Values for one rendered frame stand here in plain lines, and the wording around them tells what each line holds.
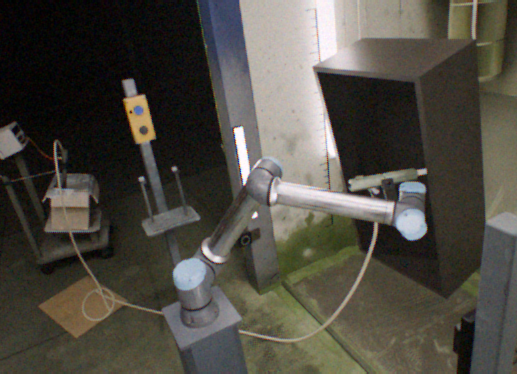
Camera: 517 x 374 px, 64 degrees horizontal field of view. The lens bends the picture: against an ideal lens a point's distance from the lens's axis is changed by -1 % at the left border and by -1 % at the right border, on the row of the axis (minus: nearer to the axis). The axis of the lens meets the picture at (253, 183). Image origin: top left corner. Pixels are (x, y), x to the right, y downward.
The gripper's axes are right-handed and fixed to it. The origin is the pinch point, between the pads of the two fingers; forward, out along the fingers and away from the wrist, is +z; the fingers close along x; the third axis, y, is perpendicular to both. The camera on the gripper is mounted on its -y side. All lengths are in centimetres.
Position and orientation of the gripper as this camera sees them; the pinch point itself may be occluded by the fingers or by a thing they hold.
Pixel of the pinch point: (375, 185)
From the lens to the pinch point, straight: 196.7
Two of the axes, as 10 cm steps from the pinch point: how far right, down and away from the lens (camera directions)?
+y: 1.5, 8.8, 4.4
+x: 9.8, -2.0, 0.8
